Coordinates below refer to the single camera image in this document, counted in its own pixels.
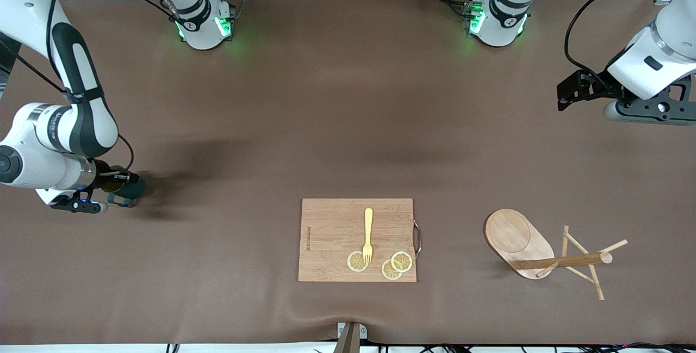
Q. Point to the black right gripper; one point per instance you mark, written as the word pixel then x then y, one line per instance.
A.
pixel 102 174

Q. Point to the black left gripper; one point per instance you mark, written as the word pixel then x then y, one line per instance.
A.
pixel 600 91

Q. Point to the teal mug with yellow inside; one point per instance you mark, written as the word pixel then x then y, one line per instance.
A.
pixel 136 190

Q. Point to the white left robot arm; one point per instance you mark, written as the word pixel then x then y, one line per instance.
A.
pixel 647 62

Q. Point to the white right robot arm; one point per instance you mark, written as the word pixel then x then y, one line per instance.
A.
pixel 81 97

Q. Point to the wooden mug tree rack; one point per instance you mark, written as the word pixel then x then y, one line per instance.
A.
pixel 508 233

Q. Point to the brown table mat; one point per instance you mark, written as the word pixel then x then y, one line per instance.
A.
pixel 217 260

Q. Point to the lemon slice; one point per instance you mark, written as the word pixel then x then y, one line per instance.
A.
pixel 353 261
pixel 402 261
pixel 387 272

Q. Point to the yellow plastic fork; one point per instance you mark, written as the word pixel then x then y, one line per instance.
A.
pixel 368 222

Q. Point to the aluminium camera mount profile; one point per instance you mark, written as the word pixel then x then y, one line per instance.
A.
pixel 348 342

